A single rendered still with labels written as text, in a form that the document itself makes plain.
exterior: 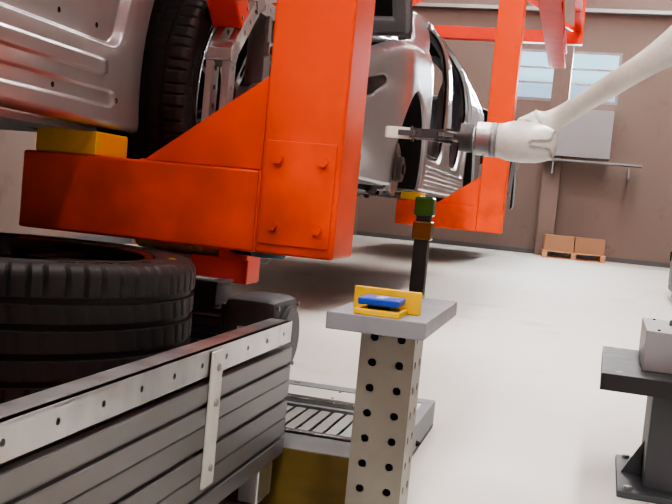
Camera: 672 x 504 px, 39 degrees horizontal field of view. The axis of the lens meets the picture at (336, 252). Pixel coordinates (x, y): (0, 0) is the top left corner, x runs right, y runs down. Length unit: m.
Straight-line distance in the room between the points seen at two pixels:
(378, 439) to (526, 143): 1.00
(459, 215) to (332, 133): 4.21
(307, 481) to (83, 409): 0.89
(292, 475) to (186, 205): 0.58
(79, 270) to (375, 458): 0.65
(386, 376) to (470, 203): 4.31
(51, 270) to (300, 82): 0.65
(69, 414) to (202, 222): 0.84
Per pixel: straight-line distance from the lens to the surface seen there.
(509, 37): 6.05
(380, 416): 1.73
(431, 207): 1.93
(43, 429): 1.06
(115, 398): 1.19
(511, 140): 2.45
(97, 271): 1.46
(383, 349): 1.70
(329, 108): 1.80
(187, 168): 1.88
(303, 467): 1.93
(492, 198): 5.95
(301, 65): 1.82
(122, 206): 1.94
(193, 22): 2.25
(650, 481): 2.44
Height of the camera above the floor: 0.64
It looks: 3 degrees down
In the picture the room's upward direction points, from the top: 5 degrees clockwise
